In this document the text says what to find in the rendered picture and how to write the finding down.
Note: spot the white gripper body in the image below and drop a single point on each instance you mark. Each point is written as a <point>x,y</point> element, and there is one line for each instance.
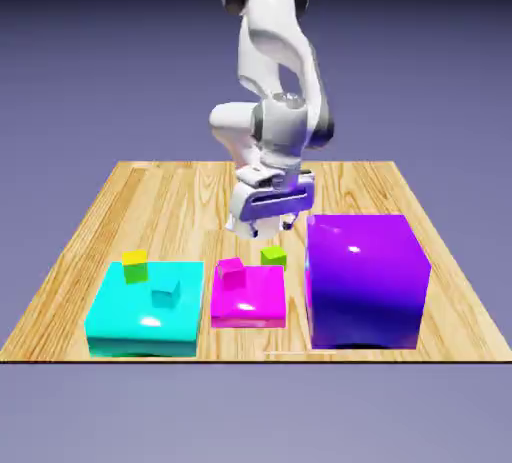
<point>276,203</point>

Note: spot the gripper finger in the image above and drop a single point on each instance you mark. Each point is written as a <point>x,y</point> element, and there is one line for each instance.
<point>289,224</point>
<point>253,229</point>

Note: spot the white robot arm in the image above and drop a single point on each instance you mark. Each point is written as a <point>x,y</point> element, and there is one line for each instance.
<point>276,51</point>

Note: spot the small green cube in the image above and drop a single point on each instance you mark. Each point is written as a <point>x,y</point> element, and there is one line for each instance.
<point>274,257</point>

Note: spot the small magenta cube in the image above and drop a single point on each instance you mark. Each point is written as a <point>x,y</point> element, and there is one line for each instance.
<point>232,274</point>

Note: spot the small cyan cube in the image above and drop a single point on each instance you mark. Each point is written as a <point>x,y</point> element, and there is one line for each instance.
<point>164,295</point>

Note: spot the small yellow cube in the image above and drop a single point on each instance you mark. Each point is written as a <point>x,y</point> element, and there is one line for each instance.
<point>135,267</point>

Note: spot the large magenta box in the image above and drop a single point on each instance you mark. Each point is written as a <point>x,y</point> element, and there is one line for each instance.
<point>252,307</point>

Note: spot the large purple box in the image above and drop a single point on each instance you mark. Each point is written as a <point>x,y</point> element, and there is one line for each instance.
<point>366,283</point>

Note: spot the large cyan box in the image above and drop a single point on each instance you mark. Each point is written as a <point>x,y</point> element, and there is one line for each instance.
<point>140,327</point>

